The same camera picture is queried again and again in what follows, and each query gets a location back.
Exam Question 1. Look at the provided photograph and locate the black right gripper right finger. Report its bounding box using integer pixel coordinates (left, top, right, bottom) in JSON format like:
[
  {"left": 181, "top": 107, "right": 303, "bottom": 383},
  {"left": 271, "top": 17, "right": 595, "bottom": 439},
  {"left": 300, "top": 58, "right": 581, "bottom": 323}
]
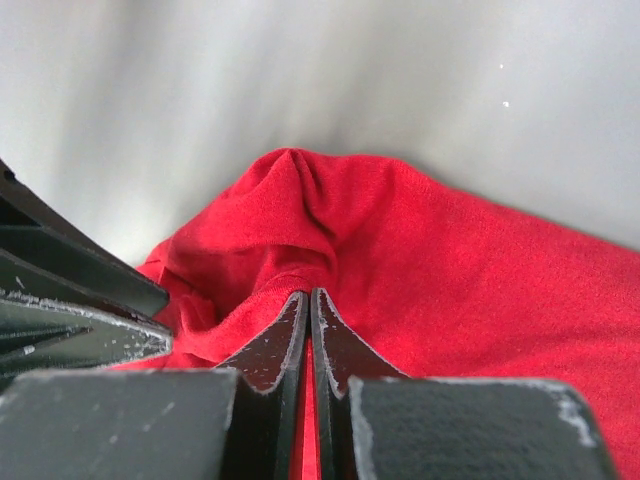
[{"left": 310, "top": 288, "right": 618, "bottom": 479}]

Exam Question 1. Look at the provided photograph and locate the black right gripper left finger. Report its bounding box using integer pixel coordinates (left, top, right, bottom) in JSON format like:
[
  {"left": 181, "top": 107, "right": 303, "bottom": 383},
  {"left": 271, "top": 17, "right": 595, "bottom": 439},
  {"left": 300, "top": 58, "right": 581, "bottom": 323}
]
[{"left": 1, "top": 291, "right": 309, "bottom": 479}]

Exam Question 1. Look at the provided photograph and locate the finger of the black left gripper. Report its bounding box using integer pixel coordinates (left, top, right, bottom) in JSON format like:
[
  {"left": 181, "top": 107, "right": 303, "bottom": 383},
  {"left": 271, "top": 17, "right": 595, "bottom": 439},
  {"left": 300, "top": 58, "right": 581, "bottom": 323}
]
[
  {"left": 1, "top": 164, "right": 169, "bottom": 317},
  {"left": 1, "top": 290, "right": 173, "bottom": 379}
]

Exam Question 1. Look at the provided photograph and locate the dark red t-shirt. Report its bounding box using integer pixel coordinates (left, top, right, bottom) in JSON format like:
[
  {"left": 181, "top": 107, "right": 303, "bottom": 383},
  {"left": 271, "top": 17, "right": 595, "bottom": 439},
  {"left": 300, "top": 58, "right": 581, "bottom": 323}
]
[{"left": 140, "top": 148, "right": 639, "bottom": 479}]

